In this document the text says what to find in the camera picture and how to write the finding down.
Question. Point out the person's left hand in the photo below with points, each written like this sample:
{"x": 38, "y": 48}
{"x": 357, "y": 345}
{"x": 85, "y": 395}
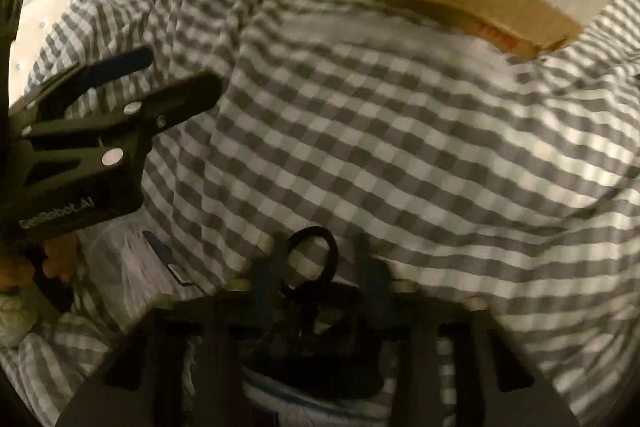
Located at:
{"x": 57, "y": 257}

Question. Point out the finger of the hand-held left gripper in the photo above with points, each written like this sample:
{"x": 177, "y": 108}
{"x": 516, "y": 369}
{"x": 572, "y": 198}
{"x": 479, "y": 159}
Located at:
{"x": 165, "y": 102}
{"x": 125, "y": 61}

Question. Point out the dark blue flat packet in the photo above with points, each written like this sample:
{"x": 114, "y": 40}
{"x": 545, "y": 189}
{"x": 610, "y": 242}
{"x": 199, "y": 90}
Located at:
{"x": 160, "y": 252}

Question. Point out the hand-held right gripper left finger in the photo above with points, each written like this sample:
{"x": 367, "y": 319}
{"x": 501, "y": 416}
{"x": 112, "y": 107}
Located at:
{"x": 272, "y": 274}

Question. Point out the clear plastic bag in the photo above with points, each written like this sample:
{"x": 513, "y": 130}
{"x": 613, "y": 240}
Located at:
{"x": 120, "y": 267}

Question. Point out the grey white gingham cloth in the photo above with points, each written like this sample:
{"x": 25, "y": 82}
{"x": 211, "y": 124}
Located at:
{"x": 400, "y": 157}

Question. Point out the crumpled white tissue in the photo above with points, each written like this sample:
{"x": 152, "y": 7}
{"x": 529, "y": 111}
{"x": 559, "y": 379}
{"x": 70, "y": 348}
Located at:
{"x": 17, "y": 317}

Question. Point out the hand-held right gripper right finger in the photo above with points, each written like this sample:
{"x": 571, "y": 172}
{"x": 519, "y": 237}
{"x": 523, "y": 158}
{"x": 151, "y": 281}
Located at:
{"x": 375, "y": 277}

